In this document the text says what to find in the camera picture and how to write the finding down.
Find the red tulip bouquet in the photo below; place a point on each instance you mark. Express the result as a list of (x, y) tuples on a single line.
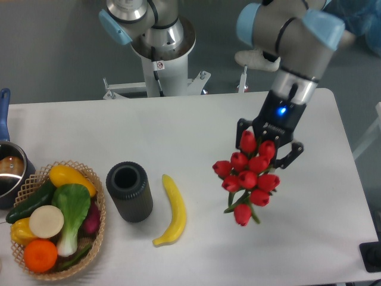
[(246, 176)]

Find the orange fruit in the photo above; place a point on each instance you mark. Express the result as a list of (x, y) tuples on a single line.
[(40, 255)]

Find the green bok choy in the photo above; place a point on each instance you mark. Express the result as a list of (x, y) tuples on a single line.
[(73, 200)]

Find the black device at table edge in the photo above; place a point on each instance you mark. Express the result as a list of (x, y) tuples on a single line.
[(370, 253)]

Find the yellow banana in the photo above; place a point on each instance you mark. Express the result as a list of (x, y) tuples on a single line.
[(179, 215)]

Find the yellow squash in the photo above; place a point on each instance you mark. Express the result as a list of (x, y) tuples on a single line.
[(62, 175)]

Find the dark green cucumber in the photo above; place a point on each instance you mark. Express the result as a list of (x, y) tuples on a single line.
[(41, 197)]

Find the white shoe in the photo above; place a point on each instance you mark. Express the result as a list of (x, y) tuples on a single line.
[(255, 60)]

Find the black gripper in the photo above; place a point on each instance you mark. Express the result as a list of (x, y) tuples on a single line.
[(276, 121)]

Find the purple red onion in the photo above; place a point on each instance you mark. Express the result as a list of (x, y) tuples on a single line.
[(92, 221)]

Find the green chili pepper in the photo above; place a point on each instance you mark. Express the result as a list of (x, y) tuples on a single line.
[(75, 259)]

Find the woven wicker basket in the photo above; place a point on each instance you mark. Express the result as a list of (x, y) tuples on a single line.
[(30, 186)]

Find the yellow bell pepper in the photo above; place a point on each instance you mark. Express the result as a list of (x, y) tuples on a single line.
[(21, 233)]

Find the dark grey ribbed vase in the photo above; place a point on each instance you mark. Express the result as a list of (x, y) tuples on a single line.
[(128, 185)]

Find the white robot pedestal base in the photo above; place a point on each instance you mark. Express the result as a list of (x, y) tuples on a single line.
[(164, 57)]

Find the round white radish slice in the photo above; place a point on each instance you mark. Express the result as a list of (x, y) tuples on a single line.
[(46, 221)]

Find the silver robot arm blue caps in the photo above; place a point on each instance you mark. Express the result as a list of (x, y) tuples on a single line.
[(300, 33)]

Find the blue handled saucepan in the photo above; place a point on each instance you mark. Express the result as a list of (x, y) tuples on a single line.
[(15, 165)]

